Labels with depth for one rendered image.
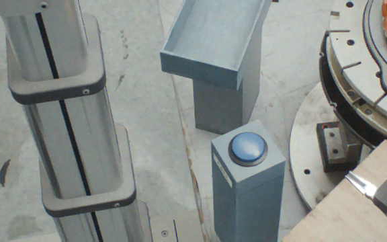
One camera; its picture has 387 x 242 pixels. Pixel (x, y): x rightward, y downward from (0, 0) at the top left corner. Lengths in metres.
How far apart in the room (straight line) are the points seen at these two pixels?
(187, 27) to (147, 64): 1.27
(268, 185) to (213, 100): 0.25
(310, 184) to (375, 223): 0.33
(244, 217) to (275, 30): 0.47
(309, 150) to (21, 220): 1.08
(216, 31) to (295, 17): 0.37
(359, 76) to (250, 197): 0.21
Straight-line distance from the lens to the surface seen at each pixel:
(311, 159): 1.33
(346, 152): 1.29
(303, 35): 1.50
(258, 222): 1.17
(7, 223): 2.25
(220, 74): 1.11
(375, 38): 1.09
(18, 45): 0.92
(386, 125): 1.07
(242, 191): 1.07
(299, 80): 1.44
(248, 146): 1.05
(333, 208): 0.99
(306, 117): 1.37
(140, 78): 2.43
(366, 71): 1.07
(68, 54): 0.94
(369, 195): 0.86
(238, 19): 1.20
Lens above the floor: 1.94
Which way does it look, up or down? 56 degrees down
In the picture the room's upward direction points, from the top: 4 degrees counter-clockwise
